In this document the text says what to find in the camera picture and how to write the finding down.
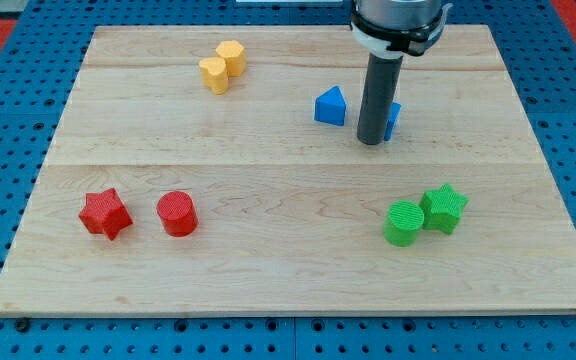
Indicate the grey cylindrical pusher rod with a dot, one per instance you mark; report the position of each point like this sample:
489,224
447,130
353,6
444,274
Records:
379,89

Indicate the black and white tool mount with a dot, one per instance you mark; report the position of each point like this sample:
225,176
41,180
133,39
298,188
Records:
389,30

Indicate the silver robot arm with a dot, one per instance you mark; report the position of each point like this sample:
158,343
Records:
390,30

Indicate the blue triangle block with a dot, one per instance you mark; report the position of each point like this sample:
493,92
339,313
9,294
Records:
330,107

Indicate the green circle block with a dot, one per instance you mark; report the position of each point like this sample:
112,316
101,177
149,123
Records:
403,222

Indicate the red circle block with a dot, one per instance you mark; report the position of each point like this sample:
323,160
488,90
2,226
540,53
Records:
177,214

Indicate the blue block behind rod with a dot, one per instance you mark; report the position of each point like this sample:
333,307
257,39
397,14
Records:
392,120

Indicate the yellow hexagon block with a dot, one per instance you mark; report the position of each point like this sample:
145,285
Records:
234,55

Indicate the green star block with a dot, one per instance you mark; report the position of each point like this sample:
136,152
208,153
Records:
442,208

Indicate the yellow heart block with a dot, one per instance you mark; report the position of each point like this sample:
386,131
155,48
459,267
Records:
214,74

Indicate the wooden board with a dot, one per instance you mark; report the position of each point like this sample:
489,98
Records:
290,210

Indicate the red star block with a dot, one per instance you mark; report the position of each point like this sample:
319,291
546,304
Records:
105,213

